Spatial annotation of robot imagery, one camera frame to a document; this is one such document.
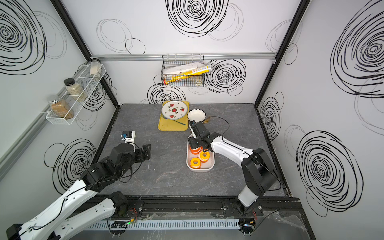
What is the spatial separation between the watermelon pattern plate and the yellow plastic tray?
0.05ft

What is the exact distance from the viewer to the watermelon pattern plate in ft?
3.74

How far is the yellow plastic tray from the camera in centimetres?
108
